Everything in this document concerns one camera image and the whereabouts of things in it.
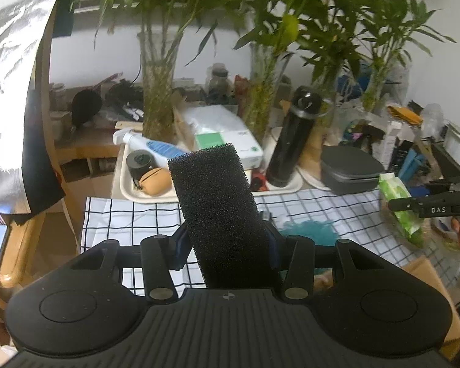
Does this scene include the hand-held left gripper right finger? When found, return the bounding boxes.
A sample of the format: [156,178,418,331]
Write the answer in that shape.
[266,223,386,302]

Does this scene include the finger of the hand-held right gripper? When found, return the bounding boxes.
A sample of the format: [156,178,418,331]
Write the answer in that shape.
[425,177,460,194]
[389,197,421,213]

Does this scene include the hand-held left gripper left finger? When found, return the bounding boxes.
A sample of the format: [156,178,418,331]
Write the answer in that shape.
[71,224,191,302]

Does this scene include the black sponge block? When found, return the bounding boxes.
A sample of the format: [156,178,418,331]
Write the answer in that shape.
[167,143,283,289]

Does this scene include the green wet wipes pack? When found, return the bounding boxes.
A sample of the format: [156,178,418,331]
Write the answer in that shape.
[378,172,427,248]

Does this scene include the blue box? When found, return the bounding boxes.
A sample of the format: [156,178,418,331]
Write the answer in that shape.
[398,149,423,185]

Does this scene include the teal bath pouf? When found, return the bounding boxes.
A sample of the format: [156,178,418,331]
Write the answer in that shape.
[279,220,340,247]

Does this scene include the white black checkered cloth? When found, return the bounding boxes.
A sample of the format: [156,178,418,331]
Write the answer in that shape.
[80,188,458,296]

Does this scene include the red black small object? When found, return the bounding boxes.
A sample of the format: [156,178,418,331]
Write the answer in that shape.
[251,172,270,192]

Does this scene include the white carton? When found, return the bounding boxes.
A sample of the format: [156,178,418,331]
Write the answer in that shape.
[376,120,402,171]

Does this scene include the tan round pouch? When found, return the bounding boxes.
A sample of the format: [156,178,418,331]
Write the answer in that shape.
[135,167,173,196]

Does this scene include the grey zip case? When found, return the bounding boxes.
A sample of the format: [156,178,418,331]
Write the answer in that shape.
[320,146,385,195]

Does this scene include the white plate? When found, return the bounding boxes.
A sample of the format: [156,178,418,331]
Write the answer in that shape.
[296,166,332,191]

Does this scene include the clear plastic bag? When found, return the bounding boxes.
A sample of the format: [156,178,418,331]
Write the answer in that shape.
[420,103,446,132]

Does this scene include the cardboard box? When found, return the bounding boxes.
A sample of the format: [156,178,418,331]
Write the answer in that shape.
[401,256,460,362]

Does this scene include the yellow packet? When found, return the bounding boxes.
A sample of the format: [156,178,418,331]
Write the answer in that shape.
[386,103,423,126]

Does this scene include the white plastic tray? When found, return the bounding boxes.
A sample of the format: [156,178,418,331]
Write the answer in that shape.
[111,138,304,203]

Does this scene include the black round jar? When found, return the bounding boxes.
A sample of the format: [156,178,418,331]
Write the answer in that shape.
[126,149,156,182]

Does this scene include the white blue-label spray bottle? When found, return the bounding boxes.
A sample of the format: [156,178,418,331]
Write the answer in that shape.
[113,129,188,167]

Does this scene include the green white tissue box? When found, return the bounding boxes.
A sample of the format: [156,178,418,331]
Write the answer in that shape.
[194,128,263,170]

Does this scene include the black thermos bottle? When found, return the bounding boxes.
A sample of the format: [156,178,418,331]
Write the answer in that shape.
[266,85,323,188]

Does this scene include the brown paper bag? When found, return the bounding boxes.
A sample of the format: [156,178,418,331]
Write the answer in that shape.
[302,123,331,170]

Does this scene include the small glass vase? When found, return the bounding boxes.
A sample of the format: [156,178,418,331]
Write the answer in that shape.
[362,46,396,113]

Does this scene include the white plastic bag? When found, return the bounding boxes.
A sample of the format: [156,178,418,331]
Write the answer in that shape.
[183,105,254,139]

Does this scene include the wooden side table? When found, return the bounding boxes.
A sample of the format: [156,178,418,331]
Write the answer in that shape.
[49,121,121,179]

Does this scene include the tall wide glass vase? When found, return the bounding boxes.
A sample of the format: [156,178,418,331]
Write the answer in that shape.
[137,31,182,143]

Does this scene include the red snack bag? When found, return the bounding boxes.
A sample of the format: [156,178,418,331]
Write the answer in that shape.
[234,75,252,105]

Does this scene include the dark clear bottle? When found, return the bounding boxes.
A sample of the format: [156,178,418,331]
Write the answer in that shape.
[206,63,233,101]

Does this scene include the black oval object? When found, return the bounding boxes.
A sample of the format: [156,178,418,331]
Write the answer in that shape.
[71,88,104,128]

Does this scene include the bamboo plant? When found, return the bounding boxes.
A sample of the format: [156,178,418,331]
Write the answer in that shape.
[345,0,458,110]
[72,0,254,131]
[234,0,369,131]

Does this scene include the silver reflective sheet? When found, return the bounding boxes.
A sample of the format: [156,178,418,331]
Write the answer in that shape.
[0,0,76,216]

